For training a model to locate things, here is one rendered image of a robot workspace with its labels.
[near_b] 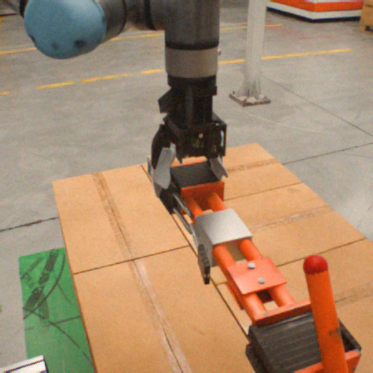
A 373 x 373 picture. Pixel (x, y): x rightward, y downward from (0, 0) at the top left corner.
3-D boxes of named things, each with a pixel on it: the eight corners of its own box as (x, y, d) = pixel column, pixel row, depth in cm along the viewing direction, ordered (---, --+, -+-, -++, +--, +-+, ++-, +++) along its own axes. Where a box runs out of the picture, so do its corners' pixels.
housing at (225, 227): (252, 258, 60) (255, 234, 58) (209, 269, 58) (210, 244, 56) (232, 230, 66) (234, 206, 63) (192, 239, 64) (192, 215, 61)
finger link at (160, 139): (145, 166, 65) (166, 116, 62) (142, 162, 66) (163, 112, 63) (171, 173, 67) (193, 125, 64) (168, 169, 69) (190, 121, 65)
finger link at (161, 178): (149, 209, 64) (172, 157, 61) (140, 190, 69) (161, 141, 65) (166, 212, 66) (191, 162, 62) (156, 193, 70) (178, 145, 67)
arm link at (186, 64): (157, 40, 58) (211, 36, 60) (159, 71, 61) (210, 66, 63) (174, 52, 52) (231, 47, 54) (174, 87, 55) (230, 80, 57)
